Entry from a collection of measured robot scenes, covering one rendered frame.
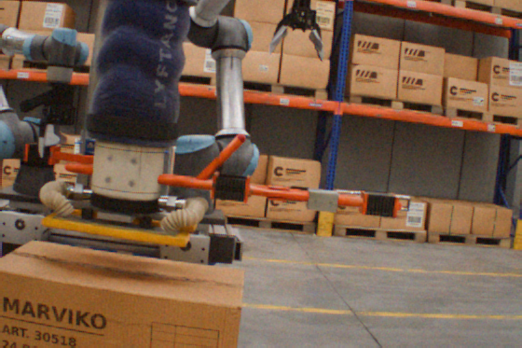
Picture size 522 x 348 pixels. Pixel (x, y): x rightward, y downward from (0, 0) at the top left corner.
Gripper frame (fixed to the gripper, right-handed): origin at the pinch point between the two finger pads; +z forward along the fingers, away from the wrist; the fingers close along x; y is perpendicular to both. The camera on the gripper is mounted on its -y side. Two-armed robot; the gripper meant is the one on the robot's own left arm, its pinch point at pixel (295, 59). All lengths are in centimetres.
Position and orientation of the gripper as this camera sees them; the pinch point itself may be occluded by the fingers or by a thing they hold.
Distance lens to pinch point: 213.2
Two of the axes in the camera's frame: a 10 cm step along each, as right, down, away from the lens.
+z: -1.1, 9.9, 0.5
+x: 9.9, 1.1, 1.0
